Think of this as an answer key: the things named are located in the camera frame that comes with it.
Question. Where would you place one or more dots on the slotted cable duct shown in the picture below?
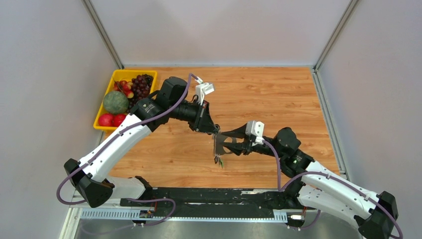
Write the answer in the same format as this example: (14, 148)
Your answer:
(137, 215)

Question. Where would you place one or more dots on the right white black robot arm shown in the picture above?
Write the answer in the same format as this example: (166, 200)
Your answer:
(373, 214)

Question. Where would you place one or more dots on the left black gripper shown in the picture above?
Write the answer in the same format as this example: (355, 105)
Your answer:
(203, 121)

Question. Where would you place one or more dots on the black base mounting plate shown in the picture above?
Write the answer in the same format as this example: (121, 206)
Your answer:
(215, 202)

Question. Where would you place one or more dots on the green melon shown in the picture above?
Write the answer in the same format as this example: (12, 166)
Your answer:
(115, 102)

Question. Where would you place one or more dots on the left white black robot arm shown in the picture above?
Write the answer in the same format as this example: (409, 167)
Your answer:
(90, 175)

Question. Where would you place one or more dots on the aluminium frame rail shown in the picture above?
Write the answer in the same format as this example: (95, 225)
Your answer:
(295, 218)

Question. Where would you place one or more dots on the right red apple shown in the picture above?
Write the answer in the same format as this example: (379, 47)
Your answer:
(118, 119)

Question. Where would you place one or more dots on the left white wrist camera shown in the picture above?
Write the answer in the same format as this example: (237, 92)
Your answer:
(202, 90)

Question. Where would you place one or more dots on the silver carabiner keyring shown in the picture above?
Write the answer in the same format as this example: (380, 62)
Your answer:
(218, 141)

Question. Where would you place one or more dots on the yellow plastic fruit tray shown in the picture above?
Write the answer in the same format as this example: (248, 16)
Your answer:
(119, 75)

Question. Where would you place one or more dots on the left red apple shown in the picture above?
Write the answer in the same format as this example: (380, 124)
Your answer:
(106, 120)

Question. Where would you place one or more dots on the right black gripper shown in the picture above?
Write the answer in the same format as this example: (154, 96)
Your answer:
(245, 147)

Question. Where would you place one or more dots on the dark purple grape bunch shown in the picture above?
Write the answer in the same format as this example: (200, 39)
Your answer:
(141, 87)

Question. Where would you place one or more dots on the red apple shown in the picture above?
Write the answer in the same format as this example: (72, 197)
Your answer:
(118, 119)
(106, 120)

